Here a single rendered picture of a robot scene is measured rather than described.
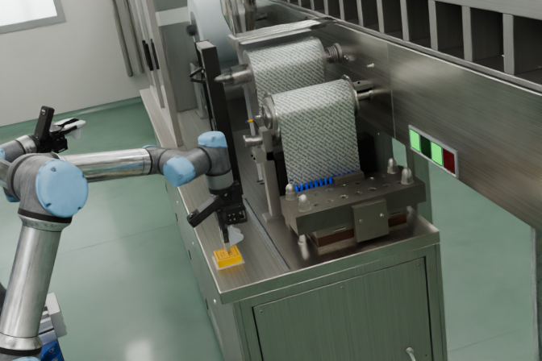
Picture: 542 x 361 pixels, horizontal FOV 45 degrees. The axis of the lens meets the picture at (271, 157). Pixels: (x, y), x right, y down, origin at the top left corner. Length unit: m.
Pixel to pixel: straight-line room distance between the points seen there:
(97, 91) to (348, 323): 5.87
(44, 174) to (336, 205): 0.82
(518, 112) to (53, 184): 0.97
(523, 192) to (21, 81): 6.54
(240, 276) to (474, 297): 1.65
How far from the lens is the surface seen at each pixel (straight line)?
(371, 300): 1.98
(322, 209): 1.86
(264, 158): 2.04
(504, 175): 1.51
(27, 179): 1.51
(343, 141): 2.03
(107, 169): 1.72
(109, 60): 7.47
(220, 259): 1.91
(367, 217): 1.89
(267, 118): 1.95
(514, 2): 1.37
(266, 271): 1.86
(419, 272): 2.01
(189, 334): 3.28
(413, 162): 2.32
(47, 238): 1.51
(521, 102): 1.39
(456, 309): 3.20
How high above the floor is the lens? 1.85
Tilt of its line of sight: 21 degrees down
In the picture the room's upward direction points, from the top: 9 degrees counter-clockwise
